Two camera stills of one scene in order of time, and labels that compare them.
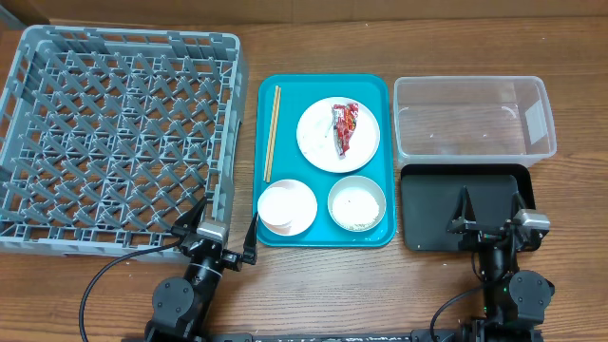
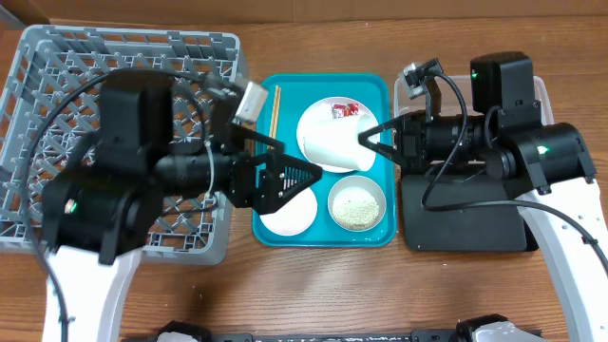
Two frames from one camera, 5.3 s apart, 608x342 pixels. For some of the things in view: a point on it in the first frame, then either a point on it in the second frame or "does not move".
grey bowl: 356,203 does not move
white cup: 284,207 to 334,142
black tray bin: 430,193 does not move
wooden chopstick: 271,134 does not move
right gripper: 463,220 to 408,142
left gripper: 234,259 to 241,190
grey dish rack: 111,137 does not move
